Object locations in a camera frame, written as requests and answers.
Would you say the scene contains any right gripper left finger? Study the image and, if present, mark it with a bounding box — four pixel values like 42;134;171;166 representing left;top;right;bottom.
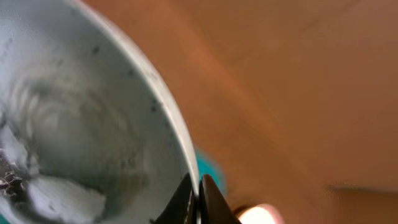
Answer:
152;174;196;224

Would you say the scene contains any light blue plate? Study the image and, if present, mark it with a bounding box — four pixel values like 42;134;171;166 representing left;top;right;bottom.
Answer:
1;0;199;223

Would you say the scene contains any blue plastic tray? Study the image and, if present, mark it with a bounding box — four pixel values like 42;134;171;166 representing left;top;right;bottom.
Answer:
1;153;223;223

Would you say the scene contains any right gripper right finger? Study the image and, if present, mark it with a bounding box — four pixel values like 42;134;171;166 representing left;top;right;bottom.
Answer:
199;174;241;224

